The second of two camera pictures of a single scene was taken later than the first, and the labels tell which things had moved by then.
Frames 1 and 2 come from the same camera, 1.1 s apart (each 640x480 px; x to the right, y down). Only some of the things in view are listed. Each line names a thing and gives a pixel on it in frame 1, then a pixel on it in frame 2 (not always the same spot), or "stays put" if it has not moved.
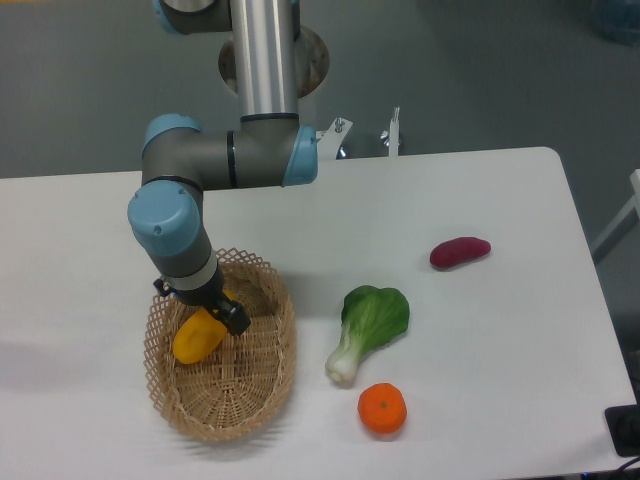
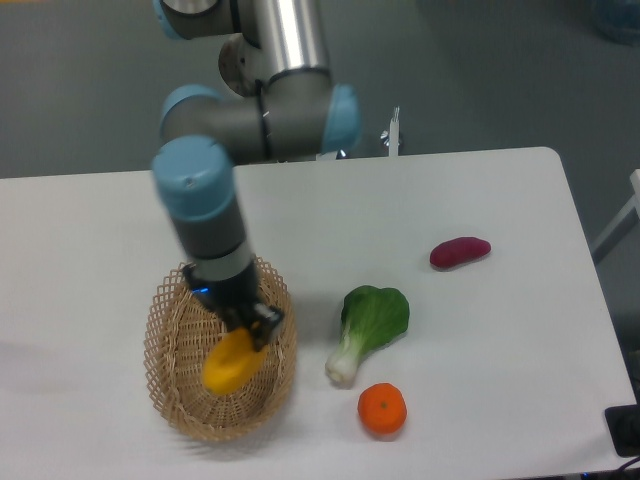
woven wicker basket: [236, 389] stays put
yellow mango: [199, 334] to [232, 363]
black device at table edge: [623, 425] stays put
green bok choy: [371, 317] stays put
